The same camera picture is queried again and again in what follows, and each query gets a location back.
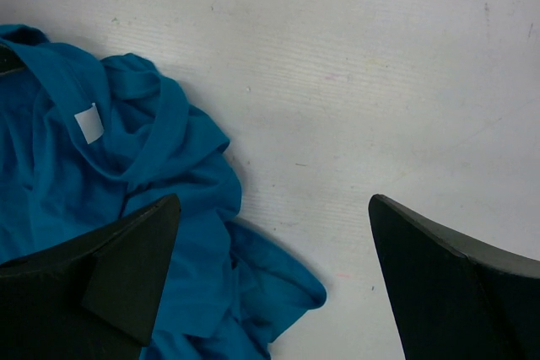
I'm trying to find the blue t shirt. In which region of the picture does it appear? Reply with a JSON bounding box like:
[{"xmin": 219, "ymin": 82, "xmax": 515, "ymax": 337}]
[{"xmin": 1, "ymin": 24, "xmax": 327, "ymax": 359}]

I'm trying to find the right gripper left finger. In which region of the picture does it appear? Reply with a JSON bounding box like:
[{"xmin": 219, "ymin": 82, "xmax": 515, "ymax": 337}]
[{"xmin": 1, "ymin": 195, "xmax": 181, "ymax": 359}]

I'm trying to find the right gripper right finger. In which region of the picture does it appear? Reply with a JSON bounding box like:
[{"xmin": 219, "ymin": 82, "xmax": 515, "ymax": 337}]
[{"xmin": 368, "ymin": 195, "xmax": 539, "ymax": 359}]

